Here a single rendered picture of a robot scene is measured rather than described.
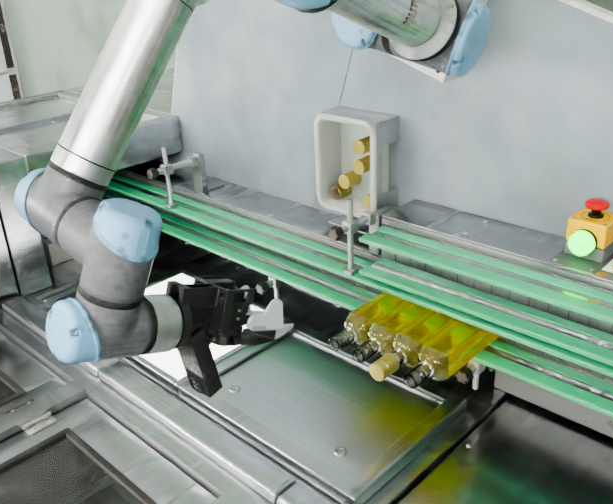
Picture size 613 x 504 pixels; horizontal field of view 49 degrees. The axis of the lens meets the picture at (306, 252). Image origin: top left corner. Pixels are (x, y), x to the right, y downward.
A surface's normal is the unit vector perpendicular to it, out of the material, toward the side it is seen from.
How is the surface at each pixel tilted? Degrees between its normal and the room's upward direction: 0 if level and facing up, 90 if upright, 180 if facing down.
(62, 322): 20
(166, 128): 90
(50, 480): 90
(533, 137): 0
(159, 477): 90
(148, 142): 90
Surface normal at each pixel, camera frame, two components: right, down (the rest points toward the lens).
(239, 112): -0.69, 0.33
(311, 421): -0.04, -0.91
